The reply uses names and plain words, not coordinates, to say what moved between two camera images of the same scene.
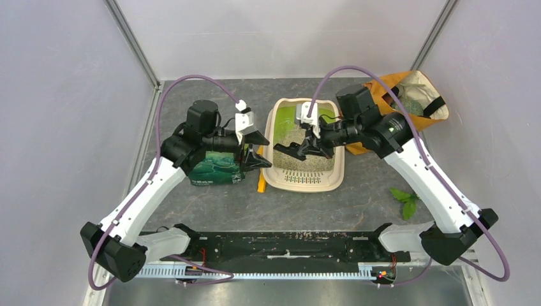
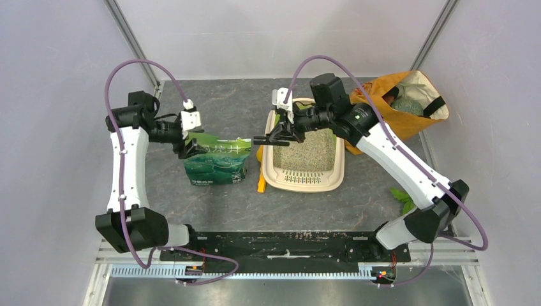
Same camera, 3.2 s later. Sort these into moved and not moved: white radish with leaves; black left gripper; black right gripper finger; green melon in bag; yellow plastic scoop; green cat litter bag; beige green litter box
Moved: black right gripper finger; black left gripper
Not moved: green melon in bag; green cat litter bag; yellow plastic scoop; white radish with leaves; beige green litter box
